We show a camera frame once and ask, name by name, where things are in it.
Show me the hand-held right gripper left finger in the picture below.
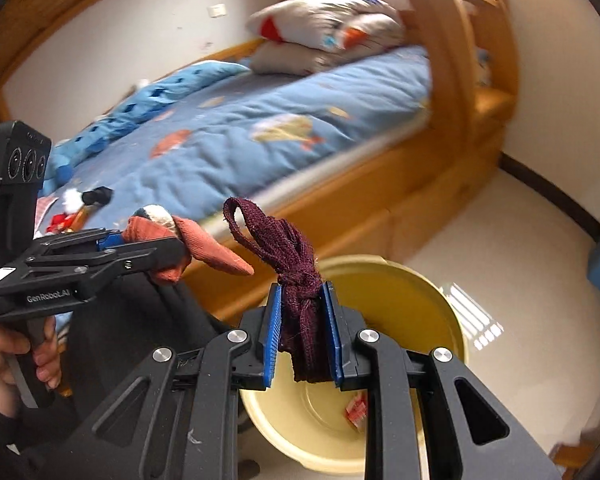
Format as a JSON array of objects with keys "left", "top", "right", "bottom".
[{"left": 35, "top": 283, "right": 283, "bottom": 480}]

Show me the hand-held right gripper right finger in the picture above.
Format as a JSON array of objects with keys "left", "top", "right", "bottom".
[{"left": 323, "top": 282, "right": 564, "bottom": 480}]

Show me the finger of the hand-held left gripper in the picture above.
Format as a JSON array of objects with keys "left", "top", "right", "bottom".
[
  {"left": 29, "top": 228, "right": 126, "bottom": 261},
  {"left": 27, "top": 237, "right": 191, "bottom": 296}
]

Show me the red snack packet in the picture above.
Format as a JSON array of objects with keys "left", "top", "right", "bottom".
[{"left": 46, "top": 212, "right": 79, "bottom": 234}]

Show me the maroon knitted cloth strip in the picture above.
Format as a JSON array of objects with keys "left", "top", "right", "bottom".
[{"left": 223, "top": 197, "right": 339, "bottom": 384}]

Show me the orange sock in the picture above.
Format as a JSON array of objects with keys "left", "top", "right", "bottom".
[{"left": 122, "top": 204, "right": 255, "bottom": 286}]

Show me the yellow plastic bin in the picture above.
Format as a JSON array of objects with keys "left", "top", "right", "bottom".
[{"left": 237, "top": 255, "right": 469, "bottom": 476}]

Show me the pink plaid pillow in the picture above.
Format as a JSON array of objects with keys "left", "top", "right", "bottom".
[{"left": 34, "top": 195, "right": 61, "bottom": 237}]

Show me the small black object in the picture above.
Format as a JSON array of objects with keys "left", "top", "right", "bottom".
[{"left": 82, "top": 186, "right": 114, "bottom": 207}]

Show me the person's dark clothing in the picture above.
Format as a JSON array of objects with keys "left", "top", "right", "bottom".
[{"left": 0, "top": 270, "right": 262, "bottom": 480}]

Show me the small red white wrapper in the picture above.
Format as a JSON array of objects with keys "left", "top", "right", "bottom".
[{"left": 344, "top": 393, "right": 369, "bottom": 429}]

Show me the blue plush toy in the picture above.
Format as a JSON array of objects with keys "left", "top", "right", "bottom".
[{"left": 44, "top": 60, "right": 254, "bottom": 182}]

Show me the blue fish print quilt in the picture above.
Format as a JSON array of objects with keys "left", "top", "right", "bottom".
[{"left": 39, "top": 44, "right": 434, "bottom": 241}]

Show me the beige printed pillow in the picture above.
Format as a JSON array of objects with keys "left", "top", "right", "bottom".
[{"left": 252, "top": 40, "right": 362, "bottom": 76}]

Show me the white red printed pillow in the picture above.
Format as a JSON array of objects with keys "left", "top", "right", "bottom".
[{"left": 245, "top": 0, "right": 407, "bottom": 54}]

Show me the wooden bed frame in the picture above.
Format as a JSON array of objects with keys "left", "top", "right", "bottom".
[{"left": 0, "top": 0, "right": 522, "bottom": 401}]

